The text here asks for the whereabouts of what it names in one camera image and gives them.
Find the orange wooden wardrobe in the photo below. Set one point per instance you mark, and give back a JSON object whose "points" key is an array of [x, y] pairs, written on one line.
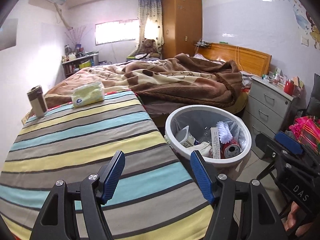
{"points": [[182, 26]]}

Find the pink plaid bag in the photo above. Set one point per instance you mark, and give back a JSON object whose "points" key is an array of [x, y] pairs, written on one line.
{"points": [[306, 130]]}

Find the brown beige travel mug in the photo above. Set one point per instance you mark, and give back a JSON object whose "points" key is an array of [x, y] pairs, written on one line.
{"points": [[37, 101]]}

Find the red cup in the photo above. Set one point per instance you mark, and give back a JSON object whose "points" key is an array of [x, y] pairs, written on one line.
{"points": [[289, 87]]}

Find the grey nightstand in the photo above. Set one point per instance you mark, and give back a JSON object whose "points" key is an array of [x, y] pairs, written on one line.
{"points": [[267, 110]]}

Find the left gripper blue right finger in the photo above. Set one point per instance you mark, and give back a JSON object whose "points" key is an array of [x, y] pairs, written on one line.
{"points": [[205, 176]]}

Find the strawberry milk carton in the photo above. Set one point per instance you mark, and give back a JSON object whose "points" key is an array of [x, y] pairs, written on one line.
{"points": [[185, 138]]}

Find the patterned curtain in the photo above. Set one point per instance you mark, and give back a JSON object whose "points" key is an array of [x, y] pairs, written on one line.
{"points": [[150, 15]]}

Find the dried branch decoration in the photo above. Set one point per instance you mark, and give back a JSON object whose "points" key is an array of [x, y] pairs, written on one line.
{"points": [[77, 35]]}

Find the red drink can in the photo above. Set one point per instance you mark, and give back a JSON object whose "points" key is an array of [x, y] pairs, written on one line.
{"points": [[230, 149]]}

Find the window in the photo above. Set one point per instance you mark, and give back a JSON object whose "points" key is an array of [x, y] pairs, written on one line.
{"points": [[116, 31]]}

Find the purple white medicine box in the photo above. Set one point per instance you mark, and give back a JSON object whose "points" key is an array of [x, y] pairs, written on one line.
{"points": [[216, 153]]}

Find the brown plush blanket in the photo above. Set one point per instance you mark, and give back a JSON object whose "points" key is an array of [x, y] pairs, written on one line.
{"points": [[181, 79]]}

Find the brown teddy bear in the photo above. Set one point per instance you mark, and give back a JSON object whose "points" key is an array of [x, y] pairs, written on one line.
{"points": [[147, 49]]}

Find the striped tablecloth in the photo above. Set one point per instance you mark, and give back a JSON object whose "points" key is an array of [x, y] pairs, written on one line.
{"points": [[155, 198]]}

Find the right hand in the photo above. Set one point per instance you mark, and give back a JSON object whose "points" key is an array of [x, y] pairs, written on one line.
{"points": [[298, 225]]}

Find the white trash bin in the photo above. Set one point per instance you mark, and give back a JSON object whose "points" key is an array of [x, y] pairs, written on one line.
{"points": [[200, 118]]}

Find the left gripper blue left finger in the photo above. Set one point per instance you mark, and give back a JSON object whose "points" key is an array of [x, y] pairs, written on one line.
{"points": [[109, 175]]}

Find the yellow tissue pack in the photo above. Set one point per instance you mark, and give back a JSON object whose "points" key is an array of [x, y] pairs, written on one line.
{"points": [[88, 94]]}

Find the white foam net sleeve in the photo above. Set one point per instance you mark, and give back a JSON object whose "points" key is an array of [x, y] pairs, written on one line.
{"points": [[224, 133]]}

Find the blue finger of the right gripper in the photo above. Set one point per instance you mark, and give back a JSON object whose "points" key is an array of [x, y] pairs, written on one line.
{"points": [[293, 146], [267, 145]]}

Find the beige paper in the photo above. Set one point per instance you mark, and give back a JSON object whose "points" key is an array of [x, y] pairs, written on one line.
{"points": [[204, 148]]}

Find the wooden headboard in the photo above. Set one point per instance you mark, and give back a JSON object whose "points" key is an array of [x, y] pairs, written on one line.
{"points": [[248, 60]]}

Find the cluttered shelf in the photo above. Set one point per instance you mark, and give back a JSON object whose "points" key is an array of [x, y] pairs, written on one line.
{"points": [[73, 61]]}

